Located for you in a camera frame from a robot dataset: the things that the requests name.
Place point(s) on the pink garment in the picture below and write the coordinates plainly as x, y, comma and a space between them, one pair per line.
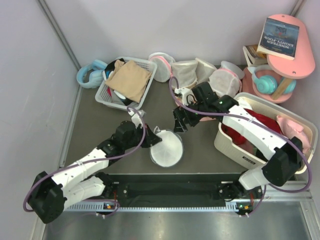
292, 129

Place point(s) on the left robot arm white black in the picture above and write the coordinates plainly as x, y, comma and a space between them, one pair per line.
51, 194

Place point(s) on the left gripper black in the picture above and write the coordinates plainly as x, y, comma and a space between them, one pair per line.
150, 138

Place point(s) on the pink two-tier shelf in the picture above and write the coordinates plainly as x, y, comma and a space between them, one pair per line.
286, 72

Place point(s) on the white mesh laundry bag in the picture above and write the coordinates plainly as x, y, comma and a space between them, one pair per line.
169, 151

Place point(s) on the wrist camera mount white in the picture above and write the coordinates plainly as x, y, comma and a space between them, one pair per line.
185, 96
136, 116

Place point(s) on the pink patterned round bag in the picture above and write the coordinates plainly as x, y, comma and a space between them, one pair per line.
205, 97

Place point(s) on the light blue headphones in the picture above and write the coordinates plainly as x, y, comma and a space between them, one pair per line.
91, 76

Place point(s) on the cream plastic bin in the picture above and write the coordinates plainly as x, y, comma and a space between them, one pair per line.
263, 140

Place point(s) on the pink zipper mesh bag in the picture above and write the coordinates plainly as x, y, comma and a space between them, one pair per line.
227, 80

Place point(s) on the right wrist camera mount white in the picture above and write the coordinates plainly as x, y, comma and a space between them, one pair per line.
185, 96

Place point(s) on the stack of books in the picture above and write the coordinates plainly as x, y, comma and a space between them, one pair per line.
252, 57

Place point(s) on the grey plastic laundry basket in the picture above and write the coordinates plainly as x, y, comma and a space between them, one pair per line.
108, 97

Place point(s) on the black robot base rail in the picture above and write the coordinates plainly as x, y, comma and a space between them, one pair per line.
178, 190

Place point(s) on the Nineteen Eighty-Four blue book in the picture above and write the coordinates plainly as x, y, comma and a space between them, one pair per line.
279, 39

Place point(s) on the beige folded garment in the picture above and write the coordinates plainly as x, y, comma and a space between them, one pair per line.
129, 79

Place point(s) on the beige mesh laundry bag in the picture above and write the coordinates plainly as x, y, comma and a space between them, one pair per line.
185, 72

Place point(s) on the teal headphones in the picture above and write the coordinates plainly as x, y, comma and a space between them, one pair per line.
265, 84

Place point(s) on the cream flat mesh bag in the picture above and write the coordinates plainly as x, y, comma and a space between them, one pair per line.
203, 70

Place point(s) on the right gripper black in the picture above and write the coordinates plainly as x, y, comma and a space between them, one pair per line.
180, 113

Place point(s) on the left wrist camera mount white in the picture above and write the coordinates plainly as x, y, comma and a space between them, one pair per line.
136, 116

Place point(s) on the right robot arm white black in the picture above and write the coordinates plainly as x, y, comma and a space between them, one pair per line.
283, 156

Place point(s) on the pink trimmed mesh bag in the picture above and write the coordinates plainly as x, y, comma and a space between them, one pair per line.
163, 61

